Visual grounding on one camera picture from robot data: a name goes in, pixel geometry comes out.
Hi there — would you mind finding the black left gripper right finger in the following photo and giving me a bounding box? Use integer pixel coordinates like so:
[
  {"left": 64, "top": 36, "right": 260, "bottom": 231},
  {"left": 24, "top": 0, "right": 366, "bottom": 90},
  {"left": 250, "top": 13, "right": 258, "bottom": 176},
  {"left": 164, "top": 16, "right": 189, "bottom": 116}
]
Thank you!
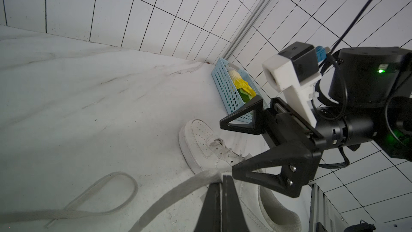
[{"left": 222, "top": 176, "right": 249, "bottom": 232}]

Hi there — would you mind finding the green lettuce toy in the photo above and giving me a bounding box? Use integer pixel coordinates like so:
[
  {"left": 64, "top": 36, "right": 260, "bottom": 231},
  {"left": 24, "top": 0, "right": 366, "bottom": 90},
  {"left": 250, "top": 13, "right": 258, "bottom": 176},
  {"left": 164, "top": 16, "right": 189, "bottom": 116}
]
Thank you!
[{"left": 237, "top": 88, "right": 253, "bottom": 103}]

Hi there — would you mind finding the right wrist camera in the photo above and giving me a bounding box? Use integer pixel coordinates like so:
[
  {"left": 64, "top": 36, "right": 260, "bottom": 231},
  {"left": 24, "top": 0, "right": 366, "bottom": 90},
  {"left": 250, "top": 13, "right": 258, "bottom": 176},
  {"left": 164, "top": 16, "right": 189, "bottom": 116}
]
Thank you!
[{"left": 262, "top": 42, "right": 322, "bottom": 127}]

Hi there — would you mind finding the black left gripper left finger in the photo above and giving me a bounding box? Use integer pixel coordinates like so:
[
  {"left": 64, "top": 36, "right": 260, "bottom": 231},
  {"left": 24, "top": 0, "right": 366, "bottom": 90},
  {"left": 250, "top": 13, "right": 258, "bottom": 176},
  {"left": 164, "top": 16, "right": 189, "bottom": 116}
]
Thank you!
[{"left": 194, "top": 183, "right": 221, "bottom": 232}]

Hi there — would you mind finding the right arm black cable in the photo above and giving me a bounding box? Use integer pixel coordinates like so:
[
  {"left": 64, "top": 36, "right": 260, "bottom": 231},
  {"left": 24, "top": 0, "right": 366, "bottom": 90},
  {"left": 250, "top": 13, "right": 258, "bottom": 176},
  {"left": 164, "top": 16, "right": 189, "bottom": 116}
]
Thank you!
[{"left": 310, "top": 0, "right": 395, "bottom": 170}]

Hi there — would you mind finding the white sneaker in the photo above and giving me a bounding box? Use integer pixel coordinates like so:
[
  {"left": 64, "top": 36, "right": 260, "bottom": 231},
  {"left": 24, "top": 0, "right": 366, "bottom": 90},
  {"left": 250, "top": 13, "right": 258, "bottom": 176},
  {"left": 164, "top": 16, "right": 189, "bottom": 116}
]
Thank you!
[
  {"left": 1, "top": 171, "right": 138, "bottom": 226},
  {"left": 131, "top": 119, "right": 301, "bottom": 232}
]

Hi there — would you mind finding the light blue plastic basket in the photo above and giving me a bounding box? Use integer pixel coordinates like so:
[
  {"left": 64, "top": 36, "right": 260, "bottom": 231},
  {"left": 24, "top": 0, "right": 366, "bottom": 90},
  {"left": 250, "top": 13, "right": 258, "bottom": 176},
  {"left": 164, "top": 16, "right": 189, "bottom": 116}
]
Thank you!
[{"left": 211, "top": 58, "right": 262, "bottom": 114}]

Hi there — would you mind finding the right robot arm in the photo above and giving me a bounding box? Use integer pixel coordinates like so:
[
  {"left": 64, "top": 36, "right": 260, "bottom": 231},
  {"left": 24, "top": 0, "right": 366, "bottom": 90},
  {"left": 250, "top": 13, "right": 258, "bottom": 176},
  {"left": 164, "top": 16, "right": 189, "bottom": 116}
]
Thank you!
[{"left": 220, "top": 43, "right": 412, "bottom": 198}]

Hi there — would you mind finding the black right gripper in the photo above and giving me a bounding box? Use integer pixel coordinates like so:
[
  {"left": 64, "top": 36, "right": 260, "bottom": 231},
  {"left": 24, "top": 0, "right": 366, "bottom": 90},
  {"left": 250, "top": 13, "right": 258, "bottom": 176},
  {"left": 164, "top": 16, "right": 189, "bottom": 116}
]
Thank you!
[{"left": 220, "top": 96, "right": 325, "bottom": 198}]

